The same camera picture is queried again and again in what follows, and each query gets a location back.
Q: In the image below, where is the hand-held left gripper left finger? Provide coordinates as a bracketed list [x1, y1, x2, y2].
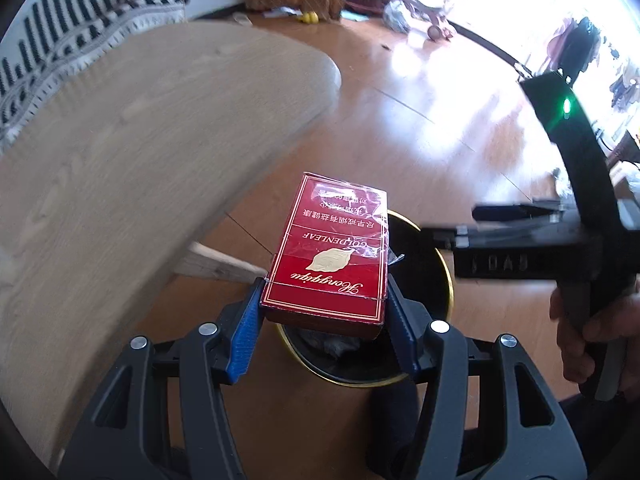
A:
[59, 276, 268, 480]

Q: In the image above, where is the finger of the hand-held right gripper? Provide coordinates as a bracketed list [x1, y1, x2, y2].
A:
[472, 201, 578, 224]
[421, 224, 482, 252]

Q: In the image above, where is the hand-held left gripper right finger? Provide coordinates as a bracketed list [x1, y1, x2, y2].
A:
[385, 277, 588, 480]

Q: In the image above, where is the black bin with gold rim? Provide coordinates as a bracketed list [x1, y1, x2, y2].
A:
[275, 210, 455, 388]

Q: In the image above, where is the red cigarette box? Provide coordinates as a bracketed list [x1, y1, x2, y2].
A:
[261, 172, 391, 342]

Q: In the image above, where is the silver plastic bag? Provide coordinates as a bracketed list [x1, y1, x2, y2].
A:
[382, 0, 414, 34]

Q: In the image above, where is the black white striped blanket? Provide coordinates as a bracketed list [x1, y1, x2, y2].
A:
[0, 0, 190, 152]

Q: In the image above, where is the person's right hand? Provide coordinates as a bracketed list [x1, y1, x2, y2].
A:
[549, 287, 640, 392]

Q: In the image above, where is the pink children's tricycle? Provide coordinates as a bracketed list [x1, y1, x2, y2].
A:
[400, 0, 459, 42]

